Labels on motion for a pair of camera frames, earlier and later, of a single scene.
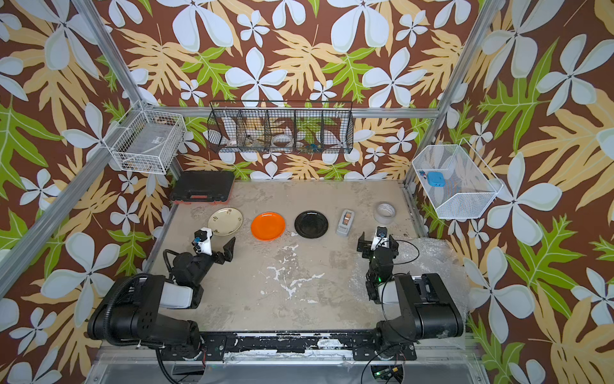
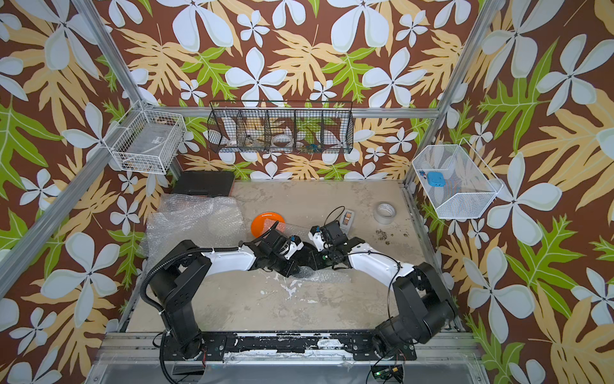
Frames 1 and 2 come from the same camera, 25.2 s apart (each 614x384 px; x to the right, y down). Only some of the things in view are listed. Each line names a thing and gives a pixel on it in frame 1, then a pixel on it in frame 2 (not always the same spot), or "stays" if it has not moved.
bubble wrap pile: [418, 256] to [214, 222]
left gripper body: [204, 263] to [279, 262]
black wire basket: [281, 126] stays
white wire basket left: [146, 140] stays
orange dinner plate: [268, 226] stays
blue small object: [436, 179] stays
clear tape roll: [384, 213] stays
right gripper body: [372, 260] to [324, 258]
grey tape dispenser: [346, 221] stays
